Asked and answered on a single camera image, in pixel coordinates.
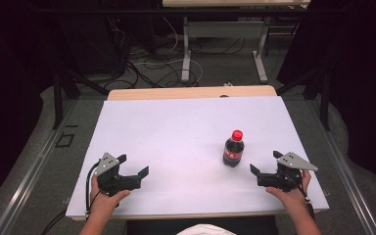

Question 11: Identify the wooden table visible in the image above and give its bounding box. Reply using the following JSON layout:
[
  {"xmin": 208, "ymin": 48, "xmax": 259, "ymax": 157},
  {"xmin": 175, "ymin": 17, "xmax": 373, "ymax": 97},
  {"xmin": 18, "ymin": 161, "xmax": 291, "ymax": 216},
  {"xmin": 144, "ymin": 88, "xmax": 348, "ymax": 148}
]
[{"xmin": 66, "ymin": 85, "xmax": 330, "ymax": 222}]

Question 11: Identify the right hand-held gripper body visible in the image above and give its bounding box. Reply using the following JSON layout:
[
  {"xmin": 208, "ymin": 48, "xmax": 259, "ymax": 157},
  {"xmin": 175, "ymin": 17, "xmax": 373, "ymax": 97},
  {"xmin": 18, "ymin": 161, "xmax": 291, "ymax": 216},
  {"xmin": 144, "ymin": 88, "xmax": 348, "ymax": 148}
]
[{"xmin": 257, "ymin": 151, "xmax": 319, "ymax": 193}]

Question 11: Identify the white table sheet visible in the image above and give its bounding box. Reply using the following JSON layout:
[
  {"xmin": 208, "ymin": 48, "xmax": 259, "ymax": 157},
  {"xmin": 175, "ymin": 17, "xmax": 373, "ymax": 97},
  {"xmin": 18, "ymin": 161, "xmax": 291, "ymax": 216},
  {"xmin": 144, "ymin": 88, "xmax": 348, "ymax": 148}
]
[{"xmin": 65, "ymin": 95, "xmax": 330, "ymax": 219}]

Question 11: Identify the tangle of black floor cables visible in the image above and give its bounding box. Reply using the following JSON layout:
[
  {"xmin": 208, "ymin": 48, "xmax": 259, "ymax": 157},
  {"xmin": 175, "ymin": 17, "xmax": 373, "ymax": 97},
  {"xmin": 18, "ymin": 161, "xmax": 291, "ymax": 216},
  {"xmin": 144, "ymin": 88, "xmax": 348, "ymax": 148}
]
[{"xmin": 103, "ymin": 16, "xmax": 247, "ymax": 90}]

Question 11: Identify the person's white clothing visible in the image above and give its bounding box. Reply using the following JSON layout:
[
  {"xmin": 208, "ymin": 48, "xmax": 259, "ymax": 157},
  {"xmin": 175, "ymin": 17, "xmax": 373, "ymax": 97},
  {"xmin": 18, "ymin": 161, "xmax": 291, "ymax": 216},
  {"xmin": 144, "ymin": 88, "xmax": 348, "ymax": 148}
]
[{"xmin": 175, "ymin": 223, "xmax": 238, "ymax": 235}]

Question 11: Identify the black metal stand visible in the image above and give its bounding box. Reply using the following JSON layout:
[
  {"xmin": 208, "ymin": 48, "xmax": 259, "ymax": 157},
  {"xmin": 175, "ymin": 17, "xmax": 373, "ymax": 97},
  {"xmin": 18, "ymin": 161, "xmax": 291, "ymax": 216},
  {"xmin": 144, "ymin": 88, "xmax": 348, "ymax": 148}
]
[
  {"xmin": 52, "ymin": 69, "xmax": 111, "ymax": 130},
  {"xmin": 275, "ymin": 67, "xmax": 331, "ymax": 132}
]

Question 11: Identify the person's right hand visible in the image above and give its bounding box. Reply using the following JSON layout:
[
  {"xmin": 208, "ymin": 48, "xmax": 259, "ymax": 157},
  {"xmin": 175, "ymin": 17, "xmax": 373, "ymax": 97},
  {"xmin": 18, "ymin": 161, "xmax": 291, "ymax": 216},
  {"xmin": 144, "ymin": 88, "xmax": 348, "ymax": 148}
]
[{"xmin": 265, "ymin": 168, "xmax": 313, "ymax": 211}]

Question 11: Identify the metal floor rail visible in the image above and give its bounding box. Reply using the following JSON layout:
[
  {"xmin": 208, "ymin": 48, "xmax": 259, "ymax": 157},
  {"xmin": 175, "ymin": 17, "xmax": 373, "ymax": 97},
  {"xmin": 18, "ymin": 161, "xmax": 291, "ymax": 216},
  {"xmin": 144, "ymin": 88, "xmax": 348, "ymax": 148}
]
[
  {"xmin": 305, "ymin": 99, "xmax": 376, "ymax": 235},
  {"xmin": 0, "ymin": 99, "xmax": 76, "ymax": 235}
]

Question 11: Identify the desk with white legs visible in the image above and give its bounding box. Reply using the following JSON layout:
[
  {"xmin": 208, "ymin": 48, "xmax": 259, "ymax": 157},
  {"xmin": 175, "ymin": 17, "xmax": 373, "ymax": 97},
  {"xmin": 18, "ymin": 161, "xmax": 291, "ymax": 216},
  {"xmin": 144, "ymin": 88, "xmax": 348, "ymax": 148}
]
[{"xmin": 162, "ymin": 0, "xmax": 311, "ymax": 84}]

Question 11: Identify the red bottle cap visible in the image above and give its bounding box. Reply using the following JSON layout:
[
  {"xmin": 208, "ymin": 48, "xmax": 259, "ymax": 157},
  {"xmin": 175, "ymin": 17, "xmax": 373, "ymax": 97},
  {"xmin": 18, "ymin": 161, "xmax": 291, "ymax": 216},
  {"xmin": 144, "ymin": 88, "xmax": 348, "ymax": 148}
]
[{"xmin": 231, "ymin": 129, "xmax": 245, "ymax": 142}]

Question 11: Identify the dark cola bottle red label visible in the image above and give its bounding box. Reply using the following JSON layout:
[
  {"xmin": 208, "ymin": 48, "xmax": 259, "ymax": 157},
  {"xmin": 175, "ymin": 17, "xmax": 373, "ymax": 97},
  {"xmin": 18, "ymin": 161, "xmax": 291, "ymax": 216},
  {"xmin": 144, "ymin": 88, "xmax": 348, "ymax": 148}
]
[{"xmin": 222, "ymin": 129, "xmax": 246, "ymax": 168}]

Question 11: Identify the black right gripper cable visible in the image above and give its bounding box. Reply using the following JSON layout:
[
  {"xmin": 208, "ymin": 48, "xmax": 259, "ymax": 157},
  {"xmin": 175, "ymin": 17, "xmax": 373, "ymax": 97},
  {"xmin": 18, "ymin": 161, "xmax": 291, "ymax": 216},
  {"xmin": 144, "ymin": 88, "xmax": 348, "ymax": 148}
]
[{"xmin": 285, "ymin": 171, "xmax": 315, "ymax": 210}]

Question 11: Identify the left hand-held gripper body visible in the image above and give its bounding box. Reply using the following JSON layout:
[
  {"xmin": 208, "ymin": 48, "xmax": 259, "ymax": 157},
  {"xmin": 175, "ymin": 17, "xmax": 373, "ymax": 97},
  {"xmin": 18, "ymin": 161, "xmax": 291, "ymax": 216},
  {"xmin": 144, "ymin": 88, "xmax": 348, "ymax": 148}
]
[{"xmin": 93, "ymin": 152, "xmax": 143, "ymax": 197}]

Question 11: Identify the person's left hand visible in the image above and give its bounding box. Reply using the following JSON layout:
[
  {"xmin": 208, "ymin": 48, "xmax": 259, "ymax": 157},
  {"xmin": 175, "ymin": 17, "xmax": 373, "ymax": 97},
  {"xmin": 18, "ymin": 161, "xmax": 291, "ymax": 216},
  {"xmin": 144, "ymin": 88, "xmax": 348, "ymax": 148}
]
[{"xmin": 89, "ymin": 174, "xmax": 132, "ymax": 215}]

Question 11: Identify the white floor cable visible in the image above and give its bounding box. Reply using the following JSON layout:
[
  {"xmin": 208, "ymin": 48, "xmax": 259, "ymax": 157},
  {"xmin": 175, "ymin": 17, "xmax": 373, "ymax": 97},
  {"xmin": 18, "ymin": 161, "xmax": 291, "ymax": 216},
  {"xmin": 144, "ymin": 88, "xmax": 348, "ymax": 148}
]
[{"xmin": 132, "ymin": 17, "xmax": 205, "ymax": 87}]

